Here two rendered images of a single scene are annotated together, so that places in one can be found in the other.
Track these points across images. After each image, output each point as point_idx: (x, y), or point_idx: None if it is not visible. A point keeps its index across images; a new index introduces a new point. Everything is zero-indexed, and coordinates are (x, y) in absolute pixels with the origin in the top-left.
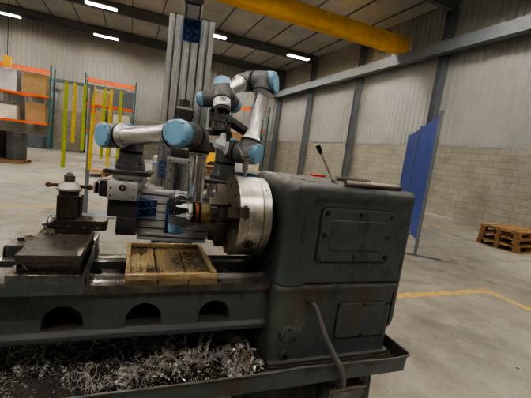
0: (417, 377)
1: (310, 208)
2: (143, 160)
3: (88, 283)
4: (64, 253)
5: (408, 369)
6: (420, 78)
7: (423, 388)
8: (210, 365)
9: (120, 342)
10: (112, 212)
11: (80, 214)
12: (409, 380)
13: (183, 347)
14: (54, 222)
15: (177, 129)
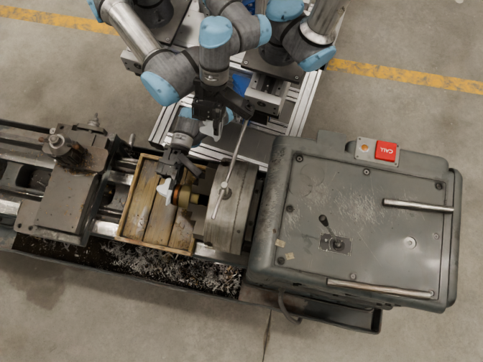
0: (479, 258)
1: (272, 279)
2: (165, 8)
3: (93, 228)
4: (65, 224)
5: (479, 245)
6: None
7: (470, 273)
8: (195, 276)
9: None
10: (139, 74)
11: (80, 159)
12: (466, 257)
13: None
14: (61, 164)
15: (154, 92)
